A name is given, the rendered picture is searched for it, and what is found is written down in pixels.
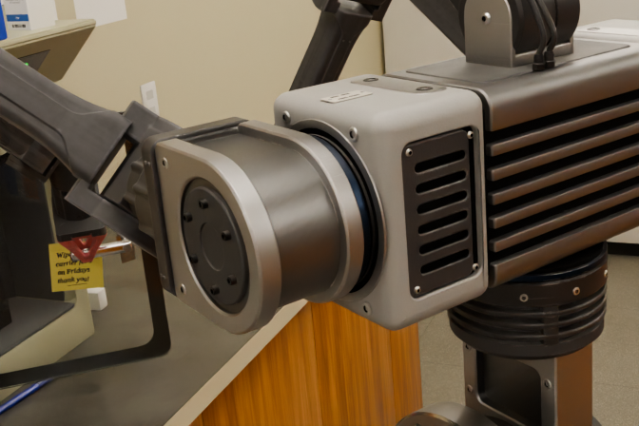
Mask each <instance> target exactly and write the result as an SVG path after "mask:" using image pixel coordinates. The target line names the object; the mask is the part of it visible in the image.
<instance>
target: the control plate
mask: <svg viewBox="0 0 639 426"><path fill-rule="evenodd" d="M49 51H50V49H49V50H45V51H41V52H38V53H34V54H31V55H28V56H24V57H20V58H17V59H19V60H20V61H22V62H23V63H29V64H28V66H29V67H31V68H33V69H35V70H36V71H37V70H38V69H39V67H40V66H41V65H42V63H43V62H44V60H45V58H46V57H47V55H48V53H49Z"/></svg>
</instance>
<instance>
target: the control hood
mask: <svg viewBox="0 0 639 426"><path fill-rule="evenodd" d="M95 27H96V20H94V19H72V20H55V26H50V27H46V28H41V29H33V30H9V29H6V30H7V36H8V38H7V39H5V40H1V41H0V48H2V49H3V50H5V51H7V52H8V53H10V54H11V55H13V56H14V57H16V58H20V57H24V56H28V55H31V54H34V53H38V52H41V51H45V50H49V49H50V51H49V53H48V55H47V57H46V58H45V60H44V62H43V63H42V65H41V66H40V67H39V69H38V70H37V71H38V72H39V73H41V74H42V75H44V76H45V77H47V78H48V79H50V80H51V81H52V82H53V83H54V82H57V81H60V80H62V79H63V77H64V76H65V74H66V73H67V71H68V69H69V67H70V66H71V64H72V63H73V61H74V59H75V58H76V56H77V55H78V53H79V52H80V50H81V48H82V47H83V45H84V44H85V42H86V41H87V39H88V37H89V35H90V34H91V33H92V32H93V30H94V29H95Z"/></svg>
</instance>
